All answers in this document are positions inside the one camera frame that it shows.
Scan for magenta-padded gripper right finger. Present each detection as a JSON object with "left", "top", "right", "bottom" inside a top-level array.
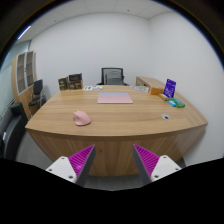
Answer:
[{"left": 132, "top": 143, "right": 183, "bottom": 186}]

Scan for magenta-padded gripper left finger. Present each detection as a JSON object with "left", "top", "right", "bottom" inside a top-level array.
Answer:
[{"left": 45, "top": 144, "right": 97, "bottom": 188}]

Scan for pink computer mouse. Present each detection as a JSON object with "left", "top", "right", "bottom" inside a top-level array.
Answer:
[{"left": 72, "top": 110, "right": 92, "bottom": 127}]

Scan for pink and blue mouse pad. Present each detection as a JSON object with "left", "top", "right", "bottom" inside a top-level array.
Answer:
[{"left": 96, "top": 91, "right": 134, "bottom": 105}]

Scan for black leather armchair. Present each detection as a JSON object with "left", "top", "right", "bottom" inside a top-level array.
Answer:
[{"left": 0, "top": 101, "right": 29, "bottom": 161}]

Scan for green flat box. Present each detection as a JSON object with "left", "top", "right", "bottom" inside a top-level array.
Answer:
[{"left": 171, "top": 97, "right": 186, "bottom": 108}]

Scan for yellow flat box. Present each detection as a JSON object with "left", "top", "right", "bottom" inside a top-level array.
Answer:
[{"left": 158, "top": 93, "right": 171, "bottom": 102}]

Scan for orange cardboard box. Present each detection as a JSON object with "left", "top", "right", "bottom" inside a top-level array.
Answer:
[{"left": 150, "top": 86, "right": 165, "bottom": 96}]

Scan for purple upright card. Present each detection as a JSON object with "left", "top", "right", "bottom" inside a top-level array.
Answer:
[{"left": 163, "top": 78, "right": 177, "bottom": 99}]

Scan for small black chair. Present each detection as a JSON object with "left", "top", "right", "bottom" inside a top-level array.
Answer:
[{"left": 28, "top": 79, "right": 47, "bottom": 108}]

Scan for round white and grey mat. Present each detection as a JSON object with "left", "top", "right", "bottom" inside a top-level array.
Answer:
[{"left": 132, "top": 85, "right": 150, "bottom": 93}]

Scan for small brown printed box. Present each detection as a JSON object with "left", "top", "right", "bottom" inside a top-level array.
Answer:
[{"left": 57, "top": 76, "right": 70, "bottom": 92}]

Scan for white printed sticker sheet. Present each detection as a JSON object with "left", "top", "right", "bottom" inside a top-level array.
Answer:
[{"left": 82, "top": 85, "right": 104, "bottom": 92}]

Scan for wooden side desk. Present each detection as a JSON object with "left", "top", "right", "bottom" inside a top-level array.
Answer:
[{"left": 135, "top": 76, "right": 168, "bottom": 95}]

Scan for black display box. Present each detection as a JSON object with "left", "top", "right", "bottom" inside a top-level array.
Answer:
[{"left": 68, "top": 72, "right": 83, "bottom": 82}]

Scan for grey backpack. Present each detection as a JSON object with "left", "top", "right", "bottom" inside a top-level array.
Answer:
[{"left": 105, "top": 73, "right": 125, "bottom": 85}]

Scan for wooden shelf unit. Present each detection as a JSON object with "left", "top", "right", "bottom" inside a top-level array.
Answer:
[{"left": 11, "top": 50, "right": 43, "bottom": 119}]

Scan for black mesh office chair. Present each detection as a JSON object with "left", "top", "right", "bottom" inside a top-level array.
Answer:
[{"left": 96, "top": 67, "right": 130, "bottom": 87}]

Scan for long ceiling light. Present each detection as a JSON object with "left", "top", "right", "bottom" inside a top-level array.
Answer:
[{"left": 17, "top": 25, "right": 32, "bottom": 41}]

